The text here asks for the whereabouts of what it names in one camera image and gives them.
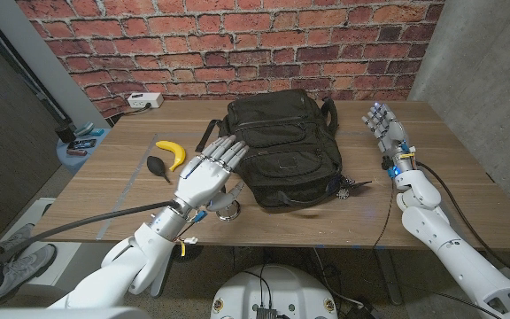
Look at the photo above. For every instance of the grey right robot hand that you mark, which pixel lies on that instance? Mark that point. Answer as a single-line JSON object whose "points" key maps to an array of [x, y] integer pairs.
{"points": [[390, 133]]}

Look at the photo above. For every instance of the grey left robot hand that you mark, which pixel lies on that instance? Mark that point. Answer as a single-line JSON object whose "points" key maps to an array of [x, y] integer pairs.
{"points": [[204, 177]]}

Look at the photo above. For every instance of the black backpack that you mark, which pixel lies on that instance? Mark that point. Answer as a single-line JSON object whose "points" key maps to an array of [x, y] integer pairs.
{"points": [[286, 150]]}

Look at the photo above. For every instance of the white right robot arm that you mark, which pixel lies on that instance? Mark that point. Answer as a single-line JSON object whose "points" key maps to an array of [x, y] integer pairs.
{"points": [[458, 252]]}

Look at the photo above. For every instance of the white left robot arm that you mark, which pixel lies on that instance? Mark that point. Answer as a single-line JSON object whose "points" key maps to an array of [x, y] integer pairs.
{"points": [[144, 252]]}

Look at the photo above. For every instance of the yellow toy banana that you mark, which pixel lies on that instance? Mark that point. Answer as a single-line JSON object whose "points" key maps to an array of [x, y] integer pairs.
{"points": [[176, 153]]}

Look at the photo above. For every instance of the silver call bell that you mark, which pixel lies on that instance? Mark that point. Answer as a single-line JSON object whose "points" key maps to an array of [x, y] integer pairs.
{"points": [[228, 215]]}

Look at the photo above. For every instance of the black rubber air blower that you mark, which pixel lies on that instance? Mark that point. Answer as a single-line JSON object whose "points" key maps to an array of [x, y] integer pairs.
{"points": [[155, 164]]}

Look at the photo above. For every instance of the black floor fan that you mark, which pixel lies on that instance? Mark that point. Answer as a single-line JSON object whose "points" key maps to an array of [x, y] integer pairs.
{"points": [[193, 252]]}

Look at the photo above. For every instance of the white power strip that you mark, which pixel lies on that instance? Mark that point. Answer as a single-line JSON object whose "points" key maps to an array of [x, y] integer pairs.
{"points": [[144, 99]]}

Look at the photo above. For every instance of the grey table leg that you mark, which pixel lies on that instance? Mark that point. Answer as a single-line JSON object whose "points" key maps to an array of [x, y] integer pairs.
{"points": [[161, 283], [390, 279]]}

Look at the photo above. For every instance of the small blue box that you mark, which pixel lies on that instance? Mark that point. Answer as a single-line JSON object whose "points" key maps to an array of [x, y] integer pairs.
{"points": [[96, 132]]}

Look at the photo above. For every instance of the small red object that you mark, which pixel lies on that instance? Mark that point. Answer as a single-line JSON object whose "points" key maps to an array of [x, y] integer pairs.
{"points": [[77, 153]]}

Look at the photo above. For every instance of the grey teal brush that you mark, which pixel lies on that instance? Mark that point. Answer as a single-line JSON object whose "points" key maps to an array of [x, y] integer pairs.
{"points": [[83, 128]]}

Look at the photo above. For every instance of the blue round stool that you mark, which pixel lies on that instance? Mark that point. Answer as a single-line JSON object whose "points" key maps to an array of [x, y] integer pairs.
{"points": [[73, 161]]}

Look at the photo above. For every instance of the red brick printed backdrop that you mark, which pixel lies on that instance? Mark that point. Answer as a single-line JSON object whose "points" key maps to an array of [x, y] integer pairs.
{"points": [[237, 44]]}

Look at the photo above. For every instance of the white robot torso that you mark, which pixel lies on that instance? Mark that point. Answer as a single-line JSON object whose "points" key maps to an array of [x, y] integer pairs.
{"points": [[295, 288]]}

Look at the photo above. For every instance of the black power brick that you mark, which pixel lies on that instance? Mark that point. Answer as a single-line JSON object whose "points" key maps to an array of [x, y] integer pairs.
{"points": [[363, 312]]}

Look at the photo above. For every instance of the grey sneaker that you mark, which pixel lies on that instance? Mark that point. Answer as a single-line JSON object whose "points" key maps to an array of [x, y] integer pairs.
{"points": [[16, 237], [20, 270]]}

